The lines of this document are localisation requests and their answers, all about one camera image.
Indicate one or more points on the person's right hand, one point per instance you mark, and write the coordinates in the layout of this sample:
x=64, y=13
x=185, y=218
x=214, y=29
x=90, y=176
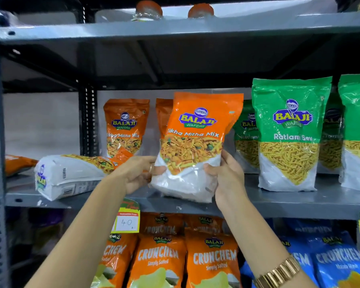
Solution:
x=229, y=182

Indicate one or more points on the person's left hand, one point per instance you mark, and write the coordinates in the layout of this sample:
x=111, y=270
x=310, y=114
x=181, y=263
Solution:
x=135, y=173

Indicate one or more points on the grey metal shelf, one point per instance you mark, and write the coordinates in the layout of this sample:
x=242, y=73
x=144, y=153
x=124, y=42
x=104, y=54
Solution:
x=288, y=203

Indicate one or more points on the person's left forearm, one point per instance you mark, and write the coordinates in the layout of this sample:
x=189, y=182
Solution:
x=78, y=242

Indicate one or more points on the person's right forearm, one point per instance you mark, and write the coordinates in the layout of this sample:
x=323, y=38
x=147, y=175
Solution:
x=252, y=236

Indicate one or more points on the purple snack packet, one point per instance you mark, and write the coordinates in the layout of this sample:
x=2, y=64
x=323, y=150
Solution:
x=46, y=233

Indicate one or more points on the row of orange chip bags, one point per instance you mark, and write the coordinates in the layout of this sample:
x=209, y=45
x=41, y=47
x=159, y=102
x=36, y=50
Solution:
x=159, y=257

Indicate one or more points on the gold wristwatch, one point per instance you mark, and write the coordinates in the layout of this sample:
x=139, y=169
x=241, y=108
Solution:
x=277, y=274

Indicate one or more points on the orange green chip bag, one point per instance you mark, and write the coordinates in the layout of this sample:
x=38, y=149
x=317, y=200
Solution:
x=18, y=164

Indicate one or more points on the clear jar orange lid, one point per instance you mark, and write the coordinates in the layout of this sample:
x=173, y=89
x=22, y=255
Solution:
x=201, y=10
x=147, y=10

